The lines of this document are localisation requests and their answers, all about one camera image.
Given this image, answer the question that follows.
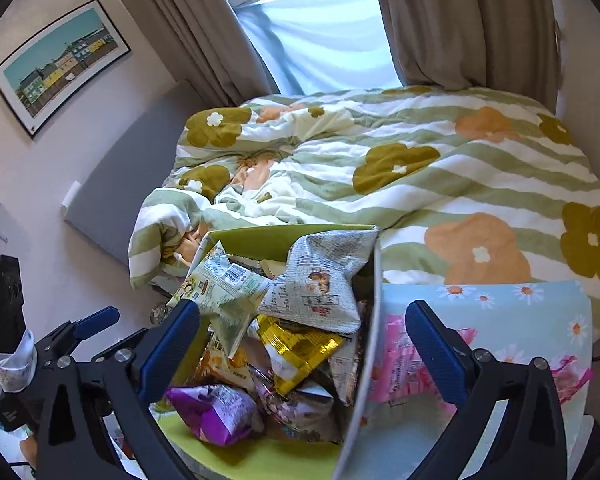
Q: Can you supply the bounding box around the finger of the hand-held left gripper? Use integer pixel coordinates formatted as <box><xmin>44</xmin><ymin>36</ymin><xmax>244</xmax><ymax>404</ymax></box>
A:
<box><xmin>34</xmin><ymin>307</ymin><xmax>121</xmax><ymax>362</ymax></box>

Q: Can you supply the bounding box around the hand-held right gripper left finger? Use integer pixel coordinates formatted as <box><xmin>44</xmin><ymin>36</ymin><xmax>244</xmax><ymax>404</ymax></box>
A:
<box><xmin>34</xmin><ymin>300</ymin><xmax>202</xmax><ymax>480</ymax></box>

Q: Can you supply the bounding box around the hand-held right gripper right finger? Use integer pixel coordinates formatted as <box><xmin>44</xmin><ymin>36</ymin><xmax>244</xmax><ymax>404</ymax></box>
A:
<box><xmin>404</xmin><ymin>299</ymin><xmax>570</xmax><ymax>480</ymax></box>

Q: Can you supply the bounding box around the cream cake snack packet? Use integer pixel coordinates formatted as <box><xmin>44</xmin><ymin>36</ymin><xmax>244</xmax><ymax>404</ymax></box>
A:
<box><xmin>194</xmin><ymin>330</ymin><xmax>261</xmax><ymax>396</ymax></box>

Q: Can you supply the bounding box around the light green cartoon snack packet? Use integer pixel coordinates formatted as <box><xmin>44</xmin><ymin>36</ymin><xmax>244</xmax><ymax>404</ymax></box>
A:
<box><xmin>180</xmin><ymin>241</ymin><xmax>273</xmax><ymax>363</ymax></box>

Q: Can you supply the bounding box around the green cardboard box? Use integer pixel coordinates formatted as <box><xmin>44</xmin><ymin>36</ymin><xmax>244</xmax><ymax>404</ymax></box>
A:
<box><xmin>152</xmin><ymin>224</ymin><xmax>383</xmax><ymax>480</ymax></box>

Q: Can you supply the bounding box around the lavender cartoon snack packet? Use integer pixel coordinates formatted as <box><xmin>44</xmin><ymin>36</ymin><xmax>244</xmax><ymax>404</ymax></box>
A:
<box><xmin>250</xmin><ymin>365</ymin><xmax>343</xmax><ymax>443</ymax></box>

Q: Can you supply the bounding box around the pink snack packet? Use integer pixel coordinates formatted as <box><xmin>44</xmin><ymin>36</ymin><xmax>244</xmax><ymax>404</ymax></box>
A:
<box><xmin>367</xmin><ymin>312</ymin><xmax>593</xmax><ymax>406</ymax></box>

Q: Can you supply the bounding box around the purple snack packet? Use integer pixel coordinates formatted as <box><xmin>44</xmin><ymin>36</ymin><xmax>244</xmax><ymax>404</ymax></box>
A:
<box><xmin>166</xmin><ymin>384</ymin><xmax>266</xmax><ymax>448</ymax></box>

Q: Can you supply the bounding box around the white black-lettered snack packet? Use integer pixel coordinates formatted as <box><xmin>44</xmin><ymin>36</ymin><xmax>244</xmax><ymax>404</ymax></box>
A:
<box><xmin>327</xmin><ymin>332</ymin><xmax>368</xmax><ymax>406</ymax></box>

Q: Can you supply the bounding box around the daisy print tablecloth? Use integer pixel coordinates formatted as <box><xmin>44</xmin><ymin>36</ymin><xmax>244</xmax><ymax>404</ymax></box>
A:
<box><xmin>350</xmin><ymin>280</ymin><xmax>596</xmax><ymax>466</ymax></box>

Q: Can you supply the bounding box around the gold foil snack packet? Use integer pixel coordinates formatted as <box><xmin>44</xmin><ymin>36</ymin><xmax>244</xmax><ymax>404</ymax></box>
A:
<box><xmin>255</xmin><ymin>314</ymin><xmax>346</xmax><ymax>396</ymax></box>

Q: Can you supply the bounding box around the grey padded headboard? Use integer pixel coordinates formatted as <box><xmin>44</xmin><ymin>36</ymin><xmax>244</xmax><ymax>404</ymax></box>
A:
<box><xmin>60</xmin><ymin>82</ymin><xmax>201</xmax><ymax>276</ymax></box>

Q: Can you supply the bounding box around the grey-white printed snack packet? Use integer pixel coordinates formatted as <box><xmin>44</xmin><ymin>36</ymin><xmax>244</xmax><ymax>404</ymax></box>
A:
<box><xmin>257</xmin><ymin>227</ymin><xmax>381</xmax><ymax>333</ymax></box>

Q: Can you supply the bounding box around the green striped floral blanket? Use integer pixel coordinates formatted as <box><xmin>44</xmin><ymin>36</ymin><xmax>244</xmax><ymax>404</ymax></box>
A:
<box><xmin>129</xmin><ymin>85</ymin><xmax>600</xmax><ymax>341</ymax></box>

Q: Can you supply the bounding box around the beige curtain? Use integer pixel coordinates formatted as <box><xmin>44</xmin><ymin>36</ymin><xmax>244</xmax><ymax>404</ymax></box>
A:
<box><xmin>367</xmin><ymin>0</ymin><xmax>561</xmax><ymax>106</ymax></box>
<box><xmin>125</xmin><ymin>0</ymin><xmax>281</xmax><ymax>108</ymax></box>

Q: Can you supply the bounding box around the light blue sheer curtain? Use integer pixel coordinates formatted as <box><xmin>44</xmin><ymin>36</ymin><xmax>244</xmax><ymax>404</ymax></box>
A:
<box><xmin>235</xmin><ymin>0</ymin><xmax>406</xmax><ymax>96</ymax></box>

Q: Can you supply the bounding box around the framed wall picture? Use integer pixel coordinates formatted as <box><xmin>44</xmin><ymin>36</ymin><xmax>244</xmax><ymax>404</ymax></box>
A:
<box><xmin>0</xmin><ymin>0</ymin><xmax>132</xmax><ymax>140</ymax></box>

